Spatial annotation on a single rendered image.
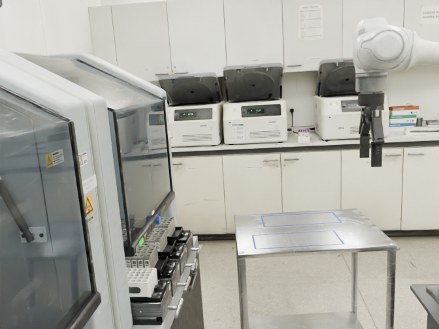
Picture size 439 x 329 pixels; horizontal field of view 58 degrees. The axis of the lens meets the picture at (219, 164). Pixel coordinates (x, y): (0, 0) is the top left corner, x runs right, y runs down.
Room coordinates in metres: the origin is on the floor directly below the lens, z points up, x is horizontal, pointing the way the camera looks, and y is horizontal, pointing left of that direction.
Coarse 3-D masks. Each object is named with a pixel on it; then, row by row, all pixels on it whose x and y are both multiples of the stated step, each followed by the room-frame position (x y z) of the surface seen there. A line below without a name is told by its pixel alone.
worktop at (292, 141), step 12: (396, 132) 3.65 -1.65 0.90; (228, 144) 3.54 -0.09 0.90; (240, 144) 3.50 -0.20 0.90; (252, 144) 3.46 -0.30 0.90; (264, 144) 3.42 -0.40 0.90; (276, 144) 3.39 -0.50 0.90; (288, 144) 3.38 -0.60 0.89; (300, 144) 3.37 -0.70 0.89; (312, 144) 3.36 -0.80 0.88; (324, 144) 3.35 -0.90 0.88; (336, 144) 3.34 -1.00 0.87
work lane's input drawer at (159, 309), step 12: (156, 288) 1.18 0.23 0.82; (168, 288) 1.22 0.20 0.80; (132, 300) 1.14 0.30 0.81; (144, 300) 1.14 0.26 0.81; (156, 300) 1.13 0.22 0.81; (168, 300) 1.20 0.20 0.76; (180, 300) 1.21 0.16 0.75; (132, 312) 1.13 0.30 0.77; (144, 312) 1.13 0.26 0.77; (156, 312) 1.12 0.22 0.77
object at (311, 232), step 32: (256, 224) 1.71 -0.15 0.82; (288, 224) 1.68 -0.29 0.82; (320, 224) 1.66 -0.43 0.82; (352, 224) 1.64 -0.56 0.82; (256, 256) 1.40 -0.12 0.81; (288, 256) 1.40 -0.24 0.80; (352, 256) 1.83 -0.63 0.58; (352, 288) 1.82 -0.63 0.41; (256, 320) 1.80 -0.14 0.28; (288, 320) 1.78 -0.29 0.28; (320, 320) 1.76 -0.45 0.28; (352, 320) 1.75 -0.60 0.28
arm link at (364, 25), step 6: (366, 18) 1.19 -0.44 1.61; (372, 18) 1.18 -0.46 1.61; (378, 18) 1.18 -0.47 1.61; (384, 18) 1.19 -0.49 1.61; (360, 24) 1.20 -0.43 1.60; (366, 24) 1.18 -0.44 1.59; (372, 24) 1.17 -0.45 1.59; (378, 24) 1.16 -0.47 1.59; (384, 24) 1.17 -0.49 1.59; (360, 30) 1.19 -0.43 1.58; (366, 30) 1.17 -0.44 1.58; (354, 36) 1.22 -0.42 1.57; (360, 36) 1.18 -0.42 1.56; (354, 42) 1.20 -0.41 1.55; (354, 48) 1.19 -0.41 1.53; (354, 54) 1.19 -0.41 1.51; (354, 60) 1.20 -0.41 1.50; (360, 66) 1.18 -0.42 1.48; (360, 72) 1.19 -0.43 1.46; (366, 72) 1.18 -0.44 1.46
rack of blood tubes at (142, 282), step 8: (128, 272) 1.23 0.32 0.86; (136, 272) 1.22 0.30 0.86; (144, 272) 1.22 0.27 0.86; (152, 272) 1.21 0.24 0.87; (128, 280) 1.17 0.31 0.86; (136, 280) 1.16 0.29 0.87; (144, 280) 1.16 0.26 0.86; (152, 280) 1.18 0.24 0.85; (136, 288) 1.22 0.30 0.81; (144, 288) 1.14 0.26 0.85; (152, 288) 1.17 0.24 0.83; (136, 296) 1.14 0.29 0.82; (144, 296) 1.14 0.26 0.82
